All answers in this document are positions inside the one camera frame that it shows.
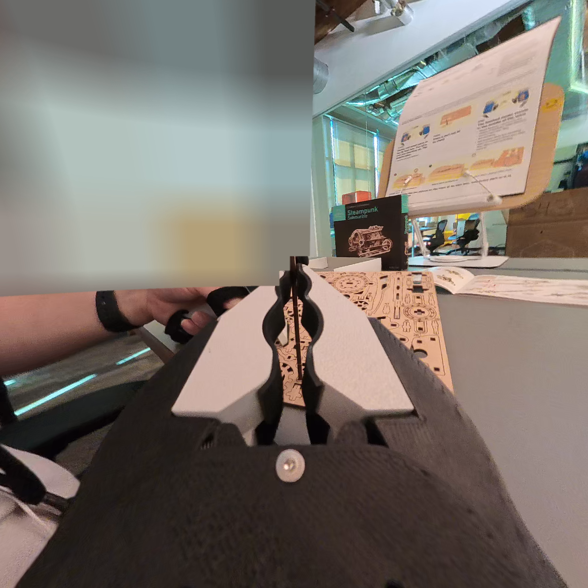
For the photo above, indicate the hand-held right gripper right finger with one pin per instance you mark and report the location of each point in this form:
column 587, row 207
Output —
column 358, row 363

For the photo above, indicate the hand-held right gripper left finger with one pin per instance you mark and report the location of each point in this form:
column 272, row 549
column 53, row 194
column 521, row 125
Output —
column 225, row 367

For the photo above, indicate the thin wooden model part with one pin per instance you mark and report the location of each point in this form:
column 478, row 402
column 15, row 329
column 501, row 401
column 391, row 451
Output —
column 297, row 340

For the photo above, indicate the person's left forearm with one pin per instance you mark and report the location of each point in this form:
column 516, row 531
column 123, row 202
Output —
column 46, row 330

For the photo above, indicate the black model kit box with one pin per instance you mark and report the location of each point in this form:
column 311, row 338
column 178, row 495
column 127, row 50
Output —
column 370, row 234

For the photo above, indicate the person's left hand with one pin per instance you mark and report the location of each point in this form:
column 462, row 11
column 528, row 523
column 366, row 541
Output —
column 158, row 305

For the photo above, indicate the laser-cut plywood sheet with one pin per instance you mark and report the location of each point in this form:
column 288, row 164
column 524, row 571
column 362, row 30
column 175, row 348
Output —
column 413, row 321

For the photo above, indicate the black wristband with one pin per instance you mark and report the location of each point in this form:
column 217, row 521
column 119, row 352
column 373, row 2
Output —
column 112, row 310

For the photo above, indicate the black office chair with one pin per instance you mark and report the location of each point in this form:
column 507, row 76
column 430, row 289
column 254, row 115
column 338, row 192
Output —
column 436, row 236
column 467, row 236

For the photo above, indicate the orange box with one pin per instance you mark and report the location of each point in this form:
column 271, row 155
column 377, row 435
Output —
column 356, row 198

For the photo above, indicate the open instruction booklet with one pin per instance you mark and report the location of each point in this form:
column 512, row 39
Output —
column 514, row 285

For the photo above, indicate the window with blinds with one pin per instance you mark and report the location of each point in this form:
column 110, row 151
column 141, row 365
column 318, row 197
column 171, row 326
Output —
column 351, row 154

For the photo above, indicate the brown cardboard box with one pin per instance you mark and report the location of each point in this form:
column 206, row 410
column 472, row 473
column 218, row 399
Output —
column 551, row 225

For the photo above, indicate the person's white shirt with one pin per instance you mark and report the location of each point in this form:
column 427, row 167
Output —
column 27, row 528

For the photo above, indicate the printed instruction sheet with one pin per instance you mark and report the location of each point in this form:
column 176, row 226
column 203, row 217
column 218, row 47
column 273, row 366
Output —
column 477, row 124

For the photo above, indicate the instruction sheet on stand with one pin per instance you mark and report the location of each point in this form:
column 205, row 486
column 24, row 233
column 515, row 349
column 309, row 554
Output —
column 546, row 138

